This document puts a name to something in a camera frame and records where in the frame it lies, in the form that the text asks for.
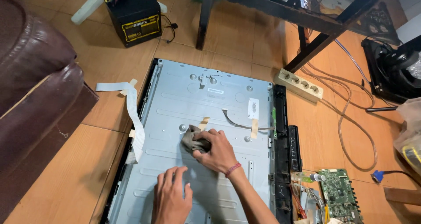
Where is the thin black cable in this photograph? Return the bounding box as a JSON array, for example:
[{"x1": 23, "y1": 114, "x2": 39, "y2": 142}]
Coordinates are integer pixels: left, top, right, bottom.
[{"x1": 161, "y1": 14, "x2": 179, "y2": 43}]

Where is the person's right hand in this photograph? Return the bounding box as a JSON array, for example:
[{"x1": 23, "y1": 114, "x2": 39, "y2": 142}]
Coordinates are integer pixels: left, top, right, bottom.
[{"x1": 192, "y1": 129, "x2": 242, "y2": 176}]

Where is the brown wooden block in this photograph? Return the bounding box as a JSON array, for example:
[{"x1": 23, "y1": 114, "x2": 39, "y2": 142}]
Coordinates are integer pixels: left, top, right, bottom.
[{"x1": 384, "y1": 187, "x2": 421, "y2": 206}]

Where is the green circuit board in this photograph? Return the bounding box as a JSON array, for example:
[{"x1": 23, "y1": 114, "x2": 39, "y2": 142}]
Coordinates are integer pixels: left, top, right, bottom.
[{"x1": 318, "y1": 169, "x2": 364, "y2": 224}]

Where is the clear plastic bag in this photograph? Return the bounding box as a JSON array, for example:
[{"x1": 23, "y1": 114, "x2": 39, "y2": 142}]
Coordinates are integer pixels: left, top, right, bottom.
[{"x1": 393, "y1": 97, "x2": 421, "y2": 175}]

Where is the black fan appliance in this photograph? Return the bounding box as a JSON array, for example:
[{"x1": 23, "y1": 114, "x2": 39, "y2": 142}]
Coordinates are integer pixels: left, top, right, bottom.
[{"x1": 361, "y1": 36, "x2": 421, "y2": 103}]

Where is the white flat ribbon cable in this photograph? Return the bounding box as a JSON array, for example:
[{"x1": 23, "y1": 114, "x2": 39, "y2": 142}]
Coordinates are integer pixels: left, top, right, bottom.
[{"x1": 95, "y1": 82, "x2": 145, "y2": 165}]

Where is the black wooden table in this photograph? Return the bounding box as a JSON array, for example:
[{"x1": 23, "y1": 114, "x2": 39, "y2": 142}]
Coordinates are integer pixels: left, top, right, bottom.
[{"x1": 196, "y1": 0, "x2": 395, "y2": 74}]

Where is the white power strip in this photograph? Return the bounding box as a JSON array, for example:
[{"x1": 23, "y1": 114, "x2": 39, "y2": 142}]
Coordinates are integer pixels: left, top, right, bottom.
[{"x1": 274, "y1": 68, "x2": 324, "y2": 103}]

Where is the black perforated panel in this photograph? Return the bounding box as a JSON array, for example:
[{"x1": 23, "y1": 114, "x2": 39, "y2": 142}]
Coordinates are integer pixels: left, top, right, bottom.
[{"x1": 349, "y1": 2, "x2": 402, "y2": 46}]

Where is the heap of metal parts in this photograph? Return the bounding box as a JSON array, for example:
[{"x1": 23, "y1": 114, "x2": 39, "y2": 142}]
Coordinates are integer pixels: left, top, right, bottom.
[{"x1": 291, "y1": 184, "x2": 327, "y2": 224}]

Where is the small clear bottle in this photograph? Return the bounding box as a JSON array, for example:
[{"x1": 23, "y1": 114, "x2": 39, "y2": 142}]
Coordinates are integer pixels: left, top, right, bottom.
[{"x1": 291, "y1": 172, "x2": 326, "y2": 184}]

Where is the black power supply unit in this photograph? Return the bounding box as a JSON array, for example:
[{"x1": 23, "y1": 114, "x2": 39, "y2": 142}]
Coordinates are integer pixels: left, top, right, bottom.
[{"x1": 105, "y1": 0, "x2": 162, "y2": 48}]

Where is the grey wire harness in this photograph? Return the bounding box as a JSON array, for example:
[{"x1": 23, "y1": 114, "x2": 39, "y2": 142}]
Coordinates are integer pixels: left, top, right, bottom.
[{"x1": 222, "y1": 108, "x2": 276, "y2": 131}]

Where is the grey metal television back panel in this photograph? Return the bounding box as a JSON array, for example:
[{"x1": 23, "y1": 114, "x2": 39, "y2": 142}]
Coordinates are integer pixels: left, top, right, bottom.
[{"x1": 107, "y1": 59, "x2": 275, "y2": 224}]

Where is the white plastic piece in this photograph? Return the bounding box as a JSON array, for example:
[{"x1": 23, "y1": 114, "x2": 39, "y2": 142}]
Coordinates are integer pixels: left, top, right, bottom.
[{"x1": 71, "y1": 0, "x2": 168, "y2": 25}]

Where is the black control bar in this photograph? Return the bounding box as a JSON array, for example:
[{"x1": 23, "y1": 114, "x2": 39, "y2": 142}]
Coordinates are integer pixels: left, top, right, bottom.
[{"x1": 288, "y1": 125, "x2": 302, "y2": 172}]

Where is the brown tangled cable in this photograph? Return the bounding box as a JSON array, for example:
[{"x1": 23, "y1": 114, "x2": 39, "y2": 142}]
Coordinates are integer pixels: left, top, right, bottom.
[{"x1": 289, "y1": 23, "x2": 379, "y2": 172}]

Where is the red wrist bracelet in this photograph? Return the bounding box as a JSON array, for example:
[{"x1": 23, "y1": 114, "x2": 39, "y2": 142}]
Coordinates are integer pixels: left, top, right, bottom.
[{"x1": 225, "y1": 162, "x2": 242, "y2": 178}]

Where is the blue plug black cable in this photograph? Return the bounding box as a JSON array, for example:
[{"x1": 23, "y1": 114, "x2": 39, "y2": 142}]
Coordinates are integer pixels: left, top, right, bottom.
[{"x1": 371, "y1": 170, "x2": 421, "y2": 186}]

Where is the black television frame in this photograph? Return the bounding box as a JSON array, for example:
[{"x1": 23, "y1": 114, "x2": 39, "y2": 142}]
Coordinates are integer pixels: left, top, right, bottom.
[{"x1": 100, "y1": 58, "x2": 293, "y2": 224}]

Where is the person's left hand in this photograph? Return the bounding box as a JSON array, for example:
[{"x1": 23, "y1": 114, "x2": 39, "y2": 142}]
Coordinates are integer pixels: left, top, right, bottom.
[{"x1": 152, "y1": 166, "x2": 193, "y2": 224}]

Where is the brown leather sofa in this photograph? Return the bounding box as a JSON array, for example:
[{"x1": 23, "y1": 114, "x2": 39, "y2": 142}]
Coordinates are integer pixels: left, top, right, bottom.
[{"x1": 0, "y1": 0, "x2": 99, "y2": 215}]

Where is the grey cleaning cloth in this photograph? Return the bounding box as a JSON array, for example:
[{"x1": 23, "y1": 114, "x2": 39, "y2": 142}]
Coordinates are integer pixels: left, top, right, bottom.
[{"x1": 180, "y1": 125, "x2": 212, "y2": 155}]

